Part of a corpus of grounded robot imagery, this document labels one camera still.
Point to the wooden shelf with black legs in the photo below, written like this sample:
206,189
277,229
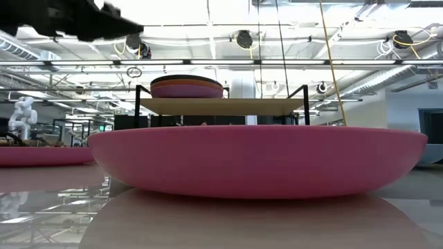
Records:
221,106

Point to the white humanoid robot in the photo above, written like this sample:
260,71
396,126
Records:
23,115

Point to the red-orange plate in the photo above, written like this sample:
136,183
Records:
187,83

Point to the hot pink plate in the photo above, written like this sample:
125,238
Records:
256,162

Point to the blue plate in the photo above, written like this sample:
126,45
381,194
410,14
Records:
432,154

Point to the purple plate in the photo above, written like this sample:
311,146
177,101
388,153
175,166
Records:
187,92

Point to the magenta plate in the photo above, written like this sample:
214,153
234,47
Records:
41,157

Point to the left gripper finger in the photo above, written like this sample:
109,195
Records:
110,27

